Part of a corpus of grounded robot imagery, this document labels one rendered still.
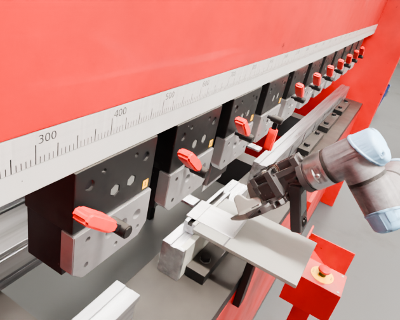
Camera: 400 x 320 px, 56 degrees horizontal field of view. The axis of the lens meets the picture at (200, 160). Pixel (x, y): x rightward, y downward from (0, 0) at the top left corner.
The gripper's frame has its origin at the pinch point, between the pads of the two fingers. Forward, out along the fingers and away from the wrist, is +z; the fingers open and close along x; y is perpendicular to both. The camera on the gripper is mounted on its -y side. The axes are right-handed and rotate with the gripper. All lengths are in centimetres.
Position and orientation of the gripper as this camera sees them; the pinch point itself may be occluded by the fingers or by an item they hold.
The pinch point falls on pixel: (242, 213)
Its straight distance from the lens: 92.0
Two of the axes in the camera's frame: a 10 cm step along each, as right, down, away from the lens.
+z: -7.0, 4.1, 5.9
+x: -4.9, 3.3, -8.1
